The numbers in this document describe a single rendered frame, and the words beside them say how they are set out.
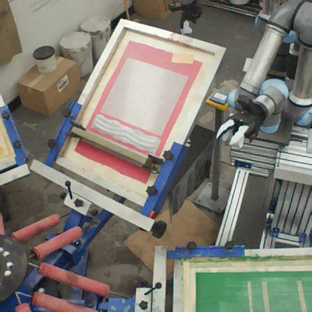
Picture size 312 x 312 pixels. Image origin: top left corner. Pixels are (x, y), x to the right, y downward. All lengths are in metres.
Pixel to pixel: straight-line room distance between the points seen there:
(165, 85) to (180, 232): 1.38
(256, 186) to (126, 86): 1.42
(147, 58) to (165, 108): 0.28
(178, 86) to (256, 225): 1.29
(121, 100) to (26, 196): 1.69
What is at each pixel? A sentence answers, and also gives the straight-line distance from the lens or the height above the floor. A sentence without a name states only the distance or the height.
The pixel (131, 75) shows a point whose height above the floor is 1.39.
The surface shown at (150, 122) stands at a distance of 2.06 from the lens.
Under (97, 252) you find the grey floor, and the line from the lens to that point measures 3.20.
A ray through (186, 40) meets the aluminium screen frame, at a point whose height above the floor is 1.55.
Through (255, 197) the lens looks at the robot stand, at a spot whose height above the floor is 0.21.
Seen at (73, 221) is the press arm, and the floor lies 1.08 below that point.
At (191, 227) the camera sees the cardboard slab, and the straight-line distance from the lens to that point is 3.23.
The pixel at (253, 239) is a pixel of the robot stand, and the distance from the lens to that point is 2.97.
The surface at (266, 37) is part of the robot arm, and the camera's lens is 1.75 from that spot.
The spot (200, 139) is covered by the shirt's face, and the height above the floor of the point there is 0.95.
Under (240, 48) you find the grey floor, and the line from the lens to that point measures 4.91.
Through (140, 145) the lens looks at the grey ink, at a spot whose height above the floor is 1.24.
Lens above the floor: 2.70
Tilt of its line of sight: 46 degrees down
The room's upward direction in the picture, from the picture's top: 5 degrees counter-clockwise
